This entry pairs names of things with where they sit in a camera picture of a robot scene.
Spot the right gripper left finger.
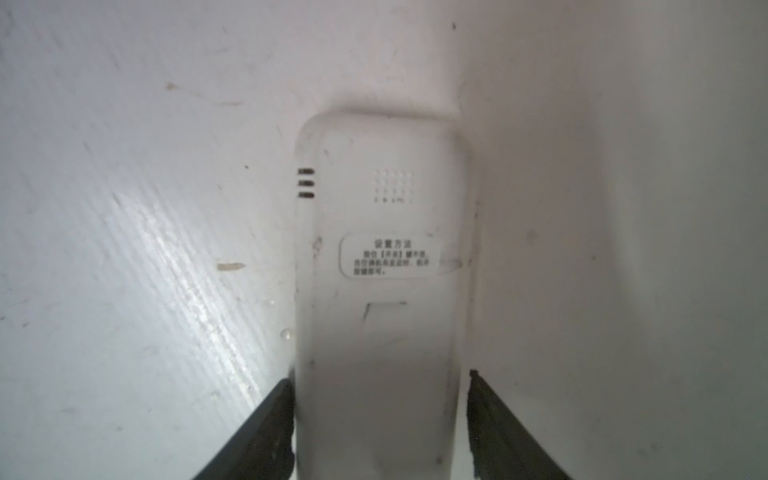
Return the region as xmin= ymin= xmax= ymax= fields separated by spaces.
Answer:
xmin=195 ymin=378 xmax=296 ymax=480

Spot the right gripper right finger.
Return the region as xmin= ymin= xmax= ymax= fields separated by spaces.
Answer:
xmin=466 ymin=370 xmax=570 ymax=480

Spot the white AC remote with display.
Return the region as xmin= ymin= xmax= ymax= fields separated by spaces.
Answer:
xmin=294 ymin=112 xmax=476 ymax=479

